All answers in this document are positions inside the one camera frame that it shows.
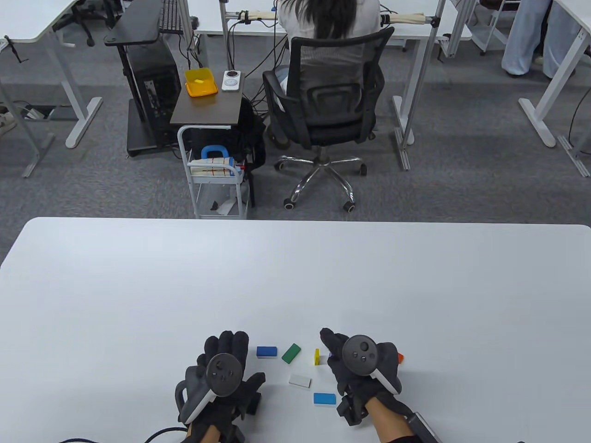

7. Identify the person's left hand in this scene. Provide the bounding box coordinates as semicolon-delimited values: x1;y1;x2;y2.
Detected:
175;330;267;433

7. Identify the person's right hand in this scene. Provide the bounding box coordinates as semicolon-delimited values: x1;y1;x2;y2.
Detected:
320;328;403;407

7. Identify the person's right forearm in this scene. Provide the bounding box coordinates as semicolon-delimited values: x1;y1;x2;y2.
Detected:
367;397;418;443

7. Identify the black forearm battery pack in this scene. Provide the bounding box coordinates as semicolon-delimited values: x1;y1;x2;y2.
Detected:
406;413;439;443

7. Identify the black rolling stand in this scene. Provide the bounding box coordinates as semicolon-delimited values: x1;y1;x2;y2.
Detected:
103;0;181;157

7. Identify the black white handheld controller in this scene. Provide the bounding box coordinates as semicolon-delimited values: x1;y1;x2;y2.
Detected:
175;353;244;426
342;335;402;396

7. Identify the white utility cart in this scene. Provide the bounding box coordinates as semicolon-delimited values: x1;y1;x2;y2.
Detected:
177;125;252;220

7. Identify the black backpack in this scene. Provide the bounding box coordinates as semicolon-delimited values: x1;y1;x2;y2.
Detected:
189;97;267;172

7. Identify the brown side table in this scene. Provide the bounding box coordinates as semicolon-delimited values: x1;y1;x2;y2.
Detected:
170;76;244;127

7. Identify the black mesh office chair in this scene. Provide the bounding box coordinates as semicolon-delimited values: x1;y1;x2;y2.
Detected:
262;26;395;213

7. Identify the yellow orange plastic container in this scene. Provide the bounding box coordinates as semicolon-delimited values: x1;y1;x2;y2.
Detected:
185;68;218;98

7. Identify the black computer tower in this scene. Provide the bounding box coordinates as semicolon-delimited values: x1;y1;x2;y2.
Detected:
127;44;181;144

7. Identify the floor socket box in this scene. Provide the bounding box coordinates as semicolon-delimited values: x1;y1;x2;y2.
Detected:
21;105;79;121

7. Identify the black keyboard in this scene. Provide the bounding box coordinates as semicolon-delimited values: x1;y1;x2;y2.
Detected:
158;0;184;34

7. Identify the white desk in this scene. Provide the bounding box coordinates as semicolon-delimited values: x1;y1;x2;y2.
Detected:
518;0;591;148
0;0;103;149
182;0;474;148

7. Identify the black swivel chair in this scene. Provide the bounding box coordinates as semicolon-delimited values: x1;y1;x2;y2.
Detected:
53;0;123;47

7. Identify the black cable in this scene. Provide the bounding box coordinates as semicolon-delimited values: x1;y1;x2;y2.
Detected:
60;427;187;443

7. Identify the beige bag with blue handle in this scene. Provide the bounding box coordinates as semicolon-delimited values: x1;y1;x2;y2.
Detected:
188;145;245;178

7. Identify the grey metal frame leg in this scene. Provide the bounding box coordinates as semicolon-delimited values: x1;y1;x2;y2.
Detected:
557;135;591;178
0;78;56;178

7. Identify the aluminium frame post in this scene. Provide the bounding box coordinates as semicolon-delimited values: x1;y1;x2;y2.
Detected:
393;0;447;171
218;0;234;70

